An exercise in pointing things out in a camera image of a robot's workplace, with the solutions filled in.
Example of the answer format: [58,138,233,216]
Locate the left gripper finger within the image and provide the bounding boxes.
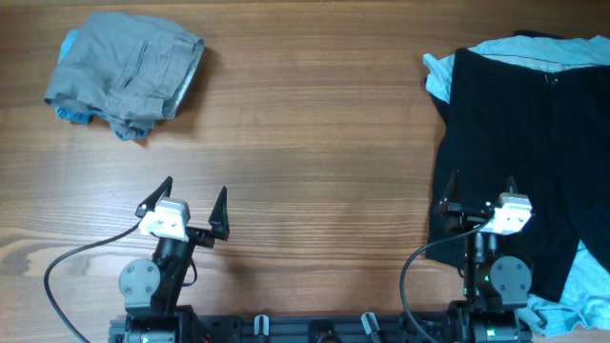
[208,187,230,240]
[135,176,173,218]

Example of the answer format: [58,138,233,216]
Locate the black shorts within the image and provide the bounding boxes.
[433,49,609,302]

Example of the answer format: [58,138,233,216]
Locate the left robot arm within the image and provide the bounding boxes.
[109,177,230,343]

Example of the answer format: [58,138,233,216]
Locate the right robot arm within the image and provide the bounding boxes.
[434,171,533,342]

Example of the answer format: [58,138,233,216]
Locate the blue garment under grey shorts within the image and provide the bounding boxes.
[55,30,149,141]

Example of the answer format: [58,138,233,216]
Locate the folded grey shorts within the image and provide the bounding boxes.
[44,11,205,131]

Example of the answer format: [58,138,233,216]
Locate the light blue t-shirt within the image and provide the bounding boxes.
[423,36,609,336]

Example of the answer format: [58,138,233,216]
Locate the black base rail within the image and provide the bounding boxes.
[108,312,534,343]

